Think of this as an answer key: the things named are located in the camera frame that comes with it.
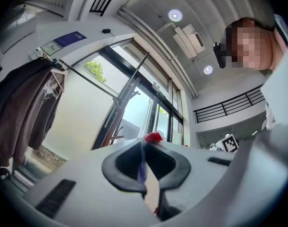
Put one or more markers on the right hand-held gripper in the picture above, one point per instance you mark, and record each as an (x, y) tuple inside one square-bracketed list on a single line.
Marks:
[(230, 143)]

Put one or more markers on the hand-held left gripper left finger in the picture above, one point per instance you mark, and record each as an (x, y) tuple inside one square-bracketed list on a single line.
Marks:
[(87, 185)]

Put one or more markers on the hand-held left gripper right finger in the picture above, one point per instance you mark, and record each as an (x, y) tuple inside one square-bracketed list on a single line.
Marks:
[(196, 174)]

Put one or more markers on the white garment with red trim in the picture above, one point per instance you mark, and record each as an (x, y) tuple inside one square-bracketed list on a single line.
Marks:
[(153, 137)]

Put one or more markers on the wooden coat rack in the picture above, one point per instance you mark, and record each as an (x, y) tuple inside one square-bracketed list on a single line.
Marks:
[(118, 117)]

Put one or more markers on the black garment rack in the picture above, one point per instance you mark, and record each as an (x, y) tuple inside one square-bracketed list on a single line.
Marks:
[(87, 79)]

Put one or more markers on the person's cream lettered shirt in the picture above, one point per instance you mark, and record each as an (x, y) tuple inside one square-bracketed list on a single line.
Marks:
[(281, 91)]

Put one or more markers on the grey door poster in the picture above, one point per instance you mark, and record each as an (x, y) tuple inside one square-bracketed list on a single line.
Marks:
[(134, 129)]

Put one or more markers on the round ceiling lamp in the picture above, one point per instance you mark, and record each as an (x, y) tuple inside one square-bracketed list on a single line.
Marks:
[(208, 69), (175, 15)]

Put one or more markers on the dark exit sign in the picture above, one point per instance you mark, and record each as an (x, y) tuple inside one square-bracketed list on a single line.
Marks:
[(162, 94)]

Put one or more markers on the brown printed hoodie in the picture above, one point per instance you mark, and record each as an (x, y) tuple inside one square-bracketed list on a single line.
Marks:
[(28, 117)]

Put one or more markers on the white emergency light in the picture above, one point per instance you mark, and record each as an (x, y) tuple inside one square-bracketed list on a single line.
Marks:
[(155, 86)]

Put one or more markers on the person's head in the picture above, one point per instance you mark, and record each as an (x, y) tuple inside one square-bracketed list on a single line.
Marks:
[(253, 48)]

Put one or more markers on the white ceiling air conditioner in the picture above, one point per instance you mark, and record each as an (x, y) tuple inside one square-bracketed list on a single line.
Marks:
[(189, 41)]

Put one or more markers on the light wooden hanger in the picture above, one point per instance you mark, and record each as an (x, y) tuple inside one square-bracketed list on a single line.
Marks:
[(60, 73)]

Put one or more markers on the white ceiling pipes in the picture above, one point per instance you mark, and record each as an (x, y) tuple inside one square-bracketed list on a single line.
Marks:
[(155, 51)]

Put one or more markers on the black hanging jacket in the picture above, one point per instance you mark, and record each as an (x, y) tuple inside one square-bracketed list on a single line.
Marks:
[(13, 84)]

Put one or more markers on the black head-worn camera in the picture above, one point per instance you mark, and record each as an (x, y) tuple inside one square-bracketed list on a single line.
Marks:
[(219, 55)]

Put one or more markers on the white green wall notice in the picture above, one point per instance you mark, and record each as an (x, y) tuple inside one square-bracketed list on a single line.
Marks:
[(51, 48)]

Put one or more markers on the blue wall poster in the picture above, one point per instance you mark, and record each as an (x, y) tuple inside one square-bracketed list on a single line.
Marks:
[(70, 38)]

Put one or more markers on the black wall box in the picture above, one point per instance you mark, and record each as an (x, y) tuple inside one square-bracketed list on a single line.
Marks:
[(106, 31)]

